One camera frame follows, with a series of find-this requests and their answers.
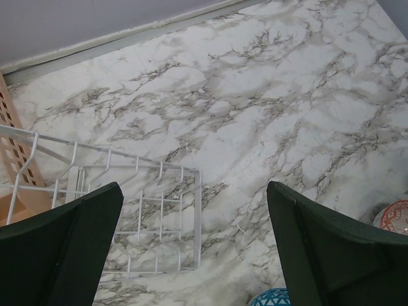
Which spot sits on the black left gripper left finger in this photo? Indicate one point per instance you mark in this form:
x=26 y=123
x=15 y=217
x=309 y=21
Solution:
x=57 y=257

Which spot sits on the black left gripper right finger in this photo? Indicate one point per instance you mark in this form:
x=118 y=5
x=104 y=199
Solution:
x=328 y=258

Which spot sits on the blue triangle patterned bowl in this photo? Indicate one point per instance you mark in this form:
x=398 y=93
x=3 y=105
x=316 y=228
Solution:
x=272 y=297

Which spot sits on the red patterned bowl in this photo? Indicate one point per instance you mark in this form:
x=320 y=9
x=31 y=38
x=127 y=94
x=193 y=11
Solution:
x=393 y=218

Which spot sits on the orange plastic file organizer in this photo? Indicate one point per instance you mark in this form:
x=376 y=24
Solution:
x=25 y=197

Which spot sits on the white wire dish rack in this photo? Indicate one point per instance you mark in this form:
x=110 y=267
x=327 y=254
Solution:
x=159 y=228

